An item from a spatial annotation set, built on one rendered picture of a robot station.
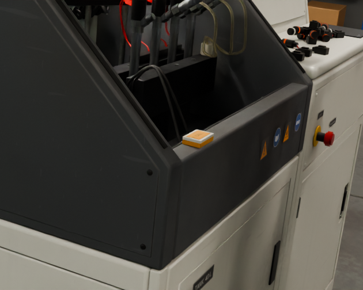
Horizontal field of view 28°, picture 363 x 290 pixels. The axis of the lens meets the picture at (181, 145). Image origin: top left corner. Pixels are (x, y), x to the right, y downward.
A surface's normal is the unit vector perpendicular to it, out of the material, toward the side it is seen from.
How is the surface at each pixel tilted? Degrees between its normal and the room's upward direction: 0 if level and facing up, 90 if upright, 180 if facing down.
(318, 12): 90
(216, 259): 90
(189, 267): 90
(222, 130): 0
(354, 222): 0
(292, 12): 76
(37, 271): 90
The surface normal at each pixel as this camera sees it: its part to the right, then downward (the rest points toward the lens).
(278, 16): 0.89, -0.01
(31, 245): -0.43, 0.25
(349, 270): 0.10, -0.94
